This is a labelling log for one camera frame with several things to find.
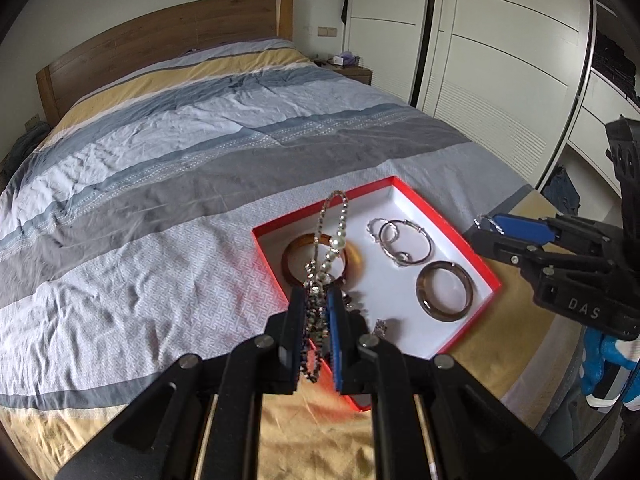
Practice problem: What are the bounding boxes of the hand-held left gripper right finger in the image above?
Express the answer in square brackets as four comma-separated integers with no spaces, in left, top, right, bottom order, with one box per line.
[325,287,576,480]

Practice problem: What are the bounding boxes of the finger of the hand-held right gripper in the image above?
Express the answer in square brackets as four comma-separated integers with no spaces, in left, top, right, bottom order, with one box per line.
[487,213,556,247]
[467,229,546,273]

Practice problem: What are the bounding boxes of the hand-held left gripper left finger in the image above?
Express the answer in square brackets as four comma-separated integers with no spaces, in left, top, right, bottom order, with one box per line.
[57,287,308,480]

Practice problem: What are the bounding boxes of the large silver hoop bangle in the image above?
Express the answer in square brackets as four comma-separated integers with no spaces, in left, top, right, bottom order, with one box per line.
[382,220,432,267]

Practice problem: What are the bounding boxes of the red jewelry box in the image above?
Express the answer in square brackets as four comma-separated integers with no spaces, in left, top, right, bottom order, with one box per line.
[251,176,502,413]

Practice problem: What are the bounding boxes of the pearl and silver necklace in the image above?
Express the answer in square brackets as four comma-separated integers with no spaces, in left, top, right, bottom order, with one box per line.
[302,190,351,301]

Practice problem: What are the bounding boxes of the blue jeans pile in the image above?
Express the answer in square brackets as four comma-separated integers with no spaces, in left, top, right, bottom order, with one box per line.
[542,167,581,211]

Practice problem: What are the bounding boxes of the amber bangle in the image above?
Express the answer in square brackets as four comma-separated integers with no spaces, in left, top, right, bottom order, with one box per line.
[281,233,362,291]

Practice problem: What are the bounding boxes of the brown translucent bangle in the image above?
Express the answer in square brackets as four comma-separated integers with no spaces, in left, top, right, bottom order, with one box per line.
[416,261,474,320]

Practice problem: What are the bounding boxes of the white drawer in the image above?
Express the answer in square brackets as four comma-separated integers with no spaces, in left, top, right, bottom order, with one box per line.
[580,67,640,126]
[565,105,626,201]

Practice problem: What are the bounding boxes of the wide white wardrobe door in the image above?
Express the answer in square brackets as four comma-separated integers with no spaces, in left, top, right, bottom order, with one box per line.
[417,0,596,188]

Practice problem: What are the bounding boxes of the dark folded clothes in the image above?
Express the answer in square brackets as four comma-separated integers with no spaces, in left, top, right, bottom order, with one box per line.
[592,30,640,106]

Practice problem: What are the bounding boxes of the striped duvet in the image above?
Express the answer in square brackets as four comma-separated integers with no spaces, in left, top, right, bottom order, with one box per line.
[0,37,591,480]

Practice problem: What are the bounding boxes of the wooden nightstand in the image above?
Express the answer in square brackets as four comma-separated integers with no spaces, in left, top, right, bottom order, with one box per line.
[320,62,373,86]

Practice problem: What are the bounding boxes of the narrow white wardrobe door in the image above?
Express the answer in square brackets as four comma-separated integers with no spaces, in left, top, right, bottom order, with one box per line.
[345,0,438,106]

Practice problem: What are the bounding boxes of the grey clothes pile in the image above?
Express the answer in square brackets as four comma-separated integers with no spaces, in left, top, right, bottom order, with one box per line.
[7,125,51,173]

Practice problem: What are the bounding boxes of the wooden headboard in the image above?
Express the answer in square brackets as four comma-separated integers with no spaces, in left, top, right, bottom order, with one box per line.
[36,0,294,128]

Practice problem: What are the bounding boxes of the silver chain bracelet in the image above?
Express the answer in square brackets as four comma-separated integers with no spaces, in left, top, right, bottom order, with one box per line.
[367,218,388,256]

